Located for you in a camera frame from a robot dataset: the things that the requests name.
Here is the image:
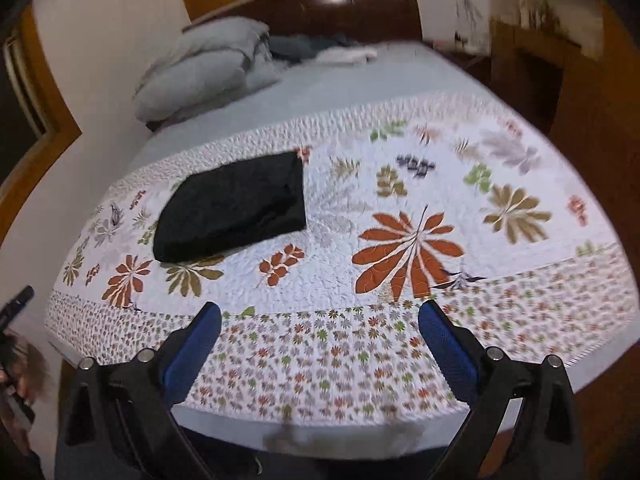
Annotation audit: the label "black pants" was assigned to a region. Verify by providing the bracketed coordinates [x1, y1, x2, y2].
[152, 151, 307, 263]

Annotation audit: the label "floral quilted bedspread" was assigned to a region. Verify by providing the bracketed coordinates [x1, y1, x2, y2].
[44, 91, 640, 433]

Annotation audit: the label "wooden framed balcony window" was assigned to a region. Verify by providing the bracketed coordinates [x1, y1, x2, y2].
[0, 5, 83, 246]

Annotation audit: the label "bed with grey sheet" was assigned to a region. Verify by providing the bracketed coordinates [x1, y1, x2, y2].
[44, 42, 640, 461]

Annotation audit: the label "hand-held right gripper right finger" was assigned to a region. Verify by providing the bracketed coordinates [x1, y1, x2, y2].
[417, 300, 583, 480]

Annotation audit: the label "grey pillows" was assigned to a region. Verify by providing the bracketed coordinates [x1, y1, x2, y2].
[132, 16, 283, 123]

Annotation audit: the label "dark wooden nightstand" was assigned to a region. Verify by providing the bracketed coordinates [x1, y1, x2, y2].
[489, 10, 603, 137]

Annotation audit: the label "white cloth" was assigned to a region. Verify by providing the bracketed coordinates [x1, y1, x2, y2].
[315, 46, 379, 66]

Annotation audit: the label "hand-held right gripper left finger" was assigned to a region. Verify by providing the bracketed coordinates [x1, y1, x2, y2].
[55, 302, 223, 480]

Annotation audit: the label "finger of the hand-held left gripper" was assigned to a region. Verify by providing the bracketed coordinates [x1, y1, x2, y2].
[0, 285, 36, 332]

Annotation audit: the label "dark wooden headboard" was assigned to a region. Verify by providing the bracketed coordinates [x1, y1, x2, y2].
[189, 0, 424, 45]

